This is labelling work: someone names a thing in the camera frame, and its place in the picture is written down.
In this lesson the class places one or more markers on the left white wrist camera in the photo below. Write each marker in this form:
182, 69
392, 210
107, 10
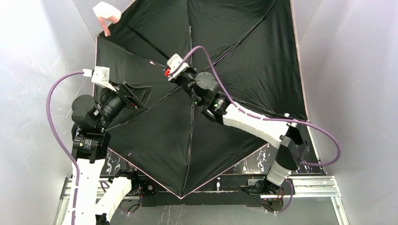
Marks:
100, 76

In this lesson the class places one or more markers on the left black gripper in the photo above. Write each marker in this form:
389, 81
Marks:
130, 94

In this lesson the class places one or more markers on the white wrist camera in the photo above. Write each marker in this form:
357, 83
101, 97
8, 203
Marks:
175, 67
100, 76

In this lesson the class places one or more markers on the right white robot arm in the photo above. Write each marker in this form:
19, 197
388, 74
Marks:
258, 130

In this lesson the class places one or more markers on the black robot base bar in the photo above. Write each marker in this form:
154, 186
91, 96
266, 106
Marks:
224, 190

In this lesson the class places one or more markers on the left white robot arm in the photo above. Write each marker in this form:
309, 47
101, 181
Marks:
89, 149

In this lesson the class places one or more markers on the black pink folding umbrella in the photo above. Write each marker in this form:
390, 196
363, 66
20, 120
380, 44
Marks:
201, 57

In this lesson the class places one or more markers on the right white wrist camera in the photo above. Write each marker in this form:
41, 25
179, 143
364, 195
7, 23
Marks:
175, 67

